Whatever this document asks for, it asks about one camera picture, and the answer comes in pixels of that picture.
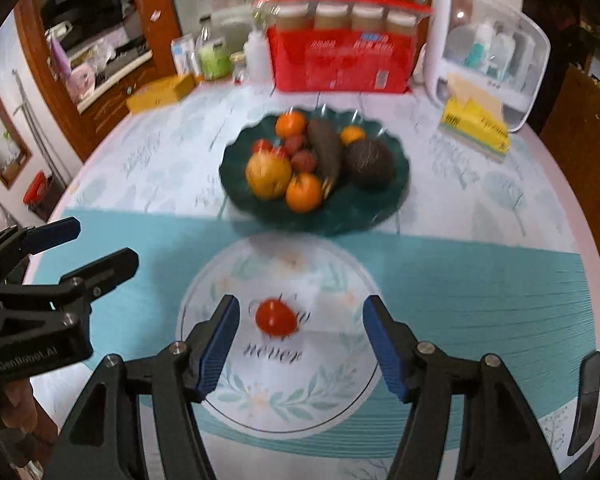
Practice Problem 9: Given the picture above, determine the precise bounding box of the small orange tangerine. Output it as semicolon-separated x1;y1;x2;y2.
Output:
285;172;323;214

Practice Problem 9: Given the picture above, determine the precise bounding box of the red lychee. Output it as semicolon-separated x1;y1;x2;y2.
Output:
290;150;317;174
284;134;308;157

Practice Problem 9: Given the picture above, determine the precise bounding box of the small red cherry tomato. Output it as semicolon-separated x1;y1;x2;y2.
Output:
251;139;273;154

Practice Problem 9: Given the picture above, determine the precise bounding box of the overripe dark banana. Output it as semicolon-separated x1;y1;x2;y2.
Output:
306;118;343;198

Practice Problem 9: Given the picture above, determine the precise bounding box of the small orange kumquat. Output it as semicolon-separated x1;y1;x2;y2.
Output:
339;125;366;146

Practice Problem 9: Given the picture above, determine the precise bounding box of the left hand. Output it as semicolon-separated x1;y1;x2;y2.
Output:
1;379;38;434

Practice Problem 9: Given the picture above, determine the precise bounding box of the red lidded container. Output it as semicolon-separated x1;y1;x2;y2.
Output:
22;171;48;206

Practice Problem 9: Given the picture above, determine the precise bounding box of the white floral plate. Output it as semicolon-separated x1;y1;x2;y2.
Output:
176;234;380;440

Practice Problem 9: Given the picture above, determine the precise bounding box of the large yellow-orange fruit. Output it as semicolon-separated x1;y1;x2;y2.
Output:
245;152;292;200

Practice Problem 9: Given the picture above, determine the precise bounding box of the dark avocado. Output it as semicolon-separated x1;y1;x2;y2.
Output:
343;139;396;191

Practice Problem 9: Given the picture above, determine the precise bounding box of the yellow cardboard box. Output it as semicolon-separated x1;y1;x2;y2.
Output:
126;74;196;114

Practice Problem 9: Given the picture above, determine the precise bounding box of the dark green scalloped plate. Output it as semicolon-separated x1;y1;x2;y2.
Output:
219;105;411;235

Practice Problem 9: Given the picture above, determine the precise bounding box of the white blue small box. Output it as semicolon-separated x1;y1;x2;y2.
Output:
171;34;201;78

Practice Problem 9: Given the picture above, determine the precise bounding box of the yellow tissue pack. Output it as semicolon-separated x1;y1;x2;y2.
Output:
440;74;510;158

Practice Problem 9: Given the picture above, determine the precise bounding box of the green label glass bottle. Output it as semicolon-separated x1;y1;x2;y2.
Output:
196;15;232;81

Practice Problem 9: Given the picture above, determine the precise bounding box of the small glass jar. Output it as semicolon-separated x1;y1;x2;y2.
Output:
230;51;248;84

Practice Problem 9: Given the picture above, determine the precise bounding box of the white plastic bottle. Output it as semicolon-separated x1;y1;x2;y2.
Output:
244;29;273;84

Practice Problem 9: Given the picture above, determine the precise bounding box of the white cosmetic storage box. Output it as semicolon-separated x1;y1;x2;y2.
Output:
420;0;550;132

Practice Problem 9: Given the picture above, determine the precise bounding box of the red paper cup pack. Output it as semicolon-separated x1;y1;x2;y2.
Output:
253;0;431;94

